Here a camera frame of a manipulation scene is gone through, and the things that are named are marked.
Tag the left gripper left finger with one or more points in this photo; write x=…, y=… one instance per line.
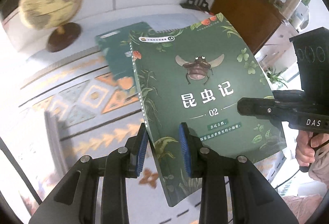
x=73, y=200

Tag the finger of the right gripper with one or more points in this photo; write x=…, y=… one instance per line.
x=263, y=109

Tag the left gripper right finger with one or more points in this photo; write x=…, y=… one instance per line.
x=233, y=189

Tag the green insect book 02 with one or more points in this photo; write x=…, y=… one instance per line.
x=196, y=75

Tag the green insect book underneath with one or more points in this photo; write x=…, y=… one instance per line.
x=115, y=46

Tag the right hand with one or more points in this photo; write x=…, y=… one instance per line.
x=307, y=144

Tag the patterned blue orange table mat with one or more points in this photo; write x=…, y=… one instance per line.
x=94, y=116

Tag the brown wooden cabinet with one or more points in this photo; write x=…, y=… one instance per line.
x=254, y=20

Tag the yellow globe wooden base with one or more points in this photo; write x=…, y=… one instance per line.
x=56, y=14

